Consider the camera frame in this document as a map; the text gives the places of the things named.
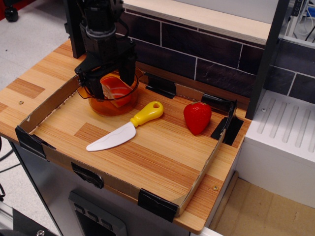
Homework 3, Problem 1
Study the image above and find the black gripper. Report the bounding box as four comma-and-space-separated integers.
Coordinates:
75, 29, 136, 99

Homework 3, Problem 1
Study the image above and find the salmon sushi toy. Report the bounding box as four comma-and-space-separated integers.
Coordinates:
100, 76, 132, 108

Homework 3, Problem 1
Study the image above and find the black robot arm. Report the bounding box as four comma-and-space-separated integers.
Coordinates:
75, 0, 137, 99

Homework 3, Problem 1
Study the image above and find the orange transparent plastic pot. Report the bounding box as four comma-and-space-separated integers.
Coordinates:
77, 68, 144, 116

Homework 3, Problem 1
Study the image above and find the cardboard fence with black tape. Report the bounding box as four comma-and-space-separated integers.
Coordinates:
16, 76, 247, 227

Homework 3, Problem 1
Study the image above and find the red toy strawberry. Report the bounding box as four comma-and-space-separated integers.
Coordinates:
183, 102, 212, 135

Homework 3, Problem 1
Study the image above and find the light wooden shelf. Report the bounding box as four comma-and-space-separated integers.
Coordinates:
124, 0, 271, 45

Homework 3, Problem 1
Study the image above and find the black caster wheel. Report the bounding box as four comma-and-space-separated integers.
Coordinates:
4, 6, 19, 22

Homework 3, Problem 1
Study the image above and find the grey oven control panel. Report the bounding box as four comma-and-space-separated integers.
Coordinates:
68, 192, 128, 236

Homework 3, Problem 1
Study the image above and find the white ridged sink drainboard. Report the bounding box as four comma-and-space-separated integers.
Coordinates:
236, 91, 315, 207

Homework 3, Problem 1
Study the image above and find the yellow handled white toy knife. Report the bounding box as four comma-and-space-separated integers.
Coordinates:
86, 101, 164, 152

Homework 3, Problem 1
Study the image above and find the dark grey left post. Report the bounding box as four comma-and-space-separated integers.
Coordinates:
63, 0, 85, 59

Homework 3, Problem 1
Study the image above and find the dark grey post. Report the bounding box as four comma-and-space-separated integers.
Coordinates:
246, 0, 289, 120
63, 0, 85, 59

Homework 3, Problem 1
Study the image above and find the dark grey right post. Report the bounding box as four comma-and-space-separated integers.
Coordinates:
246, 0, 289, 120

